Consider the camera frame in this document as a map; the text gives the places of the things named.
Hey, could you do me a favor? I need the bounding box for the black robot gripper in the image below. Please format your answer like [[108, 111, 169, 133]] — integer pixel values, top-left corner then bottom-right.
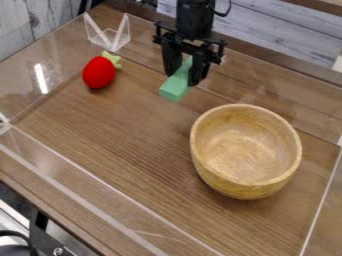
[[153, 0, 227, 86]]

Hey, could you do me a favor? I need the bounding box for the green rectangular block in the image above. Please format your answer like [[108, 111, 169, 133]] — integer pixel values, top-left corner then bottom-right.
[[159, 57, 192, 103]]

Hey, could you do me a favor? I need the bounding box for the light wooden bowl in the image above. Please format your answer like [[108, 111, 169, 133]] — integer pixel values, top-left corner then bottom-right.
[[189, 104, 303, 200]]

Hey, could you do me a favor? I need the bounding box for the red toy strawberry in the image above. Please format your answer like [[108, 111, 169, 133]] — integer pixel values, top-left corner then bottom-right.
[[81, 51, 121, 89]]

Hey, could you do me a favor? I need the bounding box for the clear acrylic corner bracket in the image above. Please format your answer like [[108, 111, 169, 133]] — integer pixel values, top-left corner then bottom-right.
[[82, 13, 131, 52]]

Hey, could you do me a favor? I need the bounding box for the clear acrylic tray wall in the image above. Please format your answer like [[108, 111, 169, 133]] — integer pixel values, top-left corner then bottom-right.
[[0, 115, 223, 256]]

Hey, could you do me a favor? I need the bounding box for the black metal table frame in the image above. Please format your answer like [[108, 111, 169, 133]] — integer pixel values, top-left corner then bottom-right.
[[29, 211, 77, 256]]

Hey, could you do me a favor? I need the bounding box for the black cable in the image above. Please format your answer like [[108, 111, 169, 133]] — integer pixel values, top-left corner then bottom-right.
[[0, 229, 37, 256]]

